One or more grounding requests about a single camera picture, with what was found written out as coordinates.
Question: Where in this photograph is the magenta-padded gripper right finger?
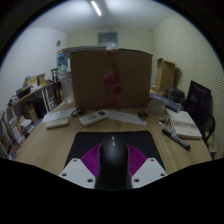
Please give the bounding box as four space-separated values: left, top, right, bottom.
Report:
126 143 168 190

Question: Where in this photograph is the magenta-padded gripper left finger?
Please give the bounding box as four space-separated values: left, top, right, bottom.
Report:
58 143 103 190

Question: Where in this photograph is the black computer mouse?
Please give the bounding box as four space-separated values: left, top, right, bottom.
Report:
94 134 133 191

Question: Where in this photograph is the black mouse pad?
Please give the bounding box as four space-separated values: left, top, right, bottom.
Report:
63 130 166 171

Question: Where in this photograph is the black marker pen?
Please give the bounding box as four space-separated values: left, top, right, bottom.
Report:
161 128 192 151

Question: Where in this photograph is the plain white remote control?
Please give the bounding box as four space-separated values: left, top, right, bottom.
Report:
45 117 70 130

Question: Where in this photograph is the black binder clip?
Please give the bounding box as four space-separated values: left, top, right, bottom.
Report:
137 111 150 121

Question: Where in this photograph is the white book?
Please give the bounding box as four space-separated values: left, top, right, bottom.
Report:
165 108 203 140

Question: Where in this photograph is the small clear plastic container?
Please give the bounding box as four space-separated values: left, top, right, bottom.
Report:
148 98 167 116

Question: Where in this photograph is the blue book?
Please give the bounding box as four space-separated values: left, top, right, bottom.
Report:
149 92 184 113

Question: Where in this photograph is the wooden shelf unit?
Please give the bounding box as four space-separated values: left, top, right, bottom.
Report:
0 68 63 161

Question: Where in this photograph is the black office chair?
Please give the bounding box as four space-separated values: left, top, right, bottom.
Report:
184 79 217 148

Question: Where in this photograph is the tall clear plastic jar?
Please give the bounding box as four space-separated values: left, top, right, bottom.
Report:
60 71 75 104

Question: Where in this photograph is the large taped cardboard box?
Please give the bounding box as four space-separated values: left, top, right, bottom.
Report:
70 48 154 111

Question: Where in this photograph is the open tall cardboard box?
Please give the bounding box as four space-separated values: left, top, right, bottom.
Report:
154 57 177 93

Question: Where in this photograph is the ceiling tube light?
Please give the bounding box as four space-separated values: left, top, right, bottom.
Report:
90 0 103 17

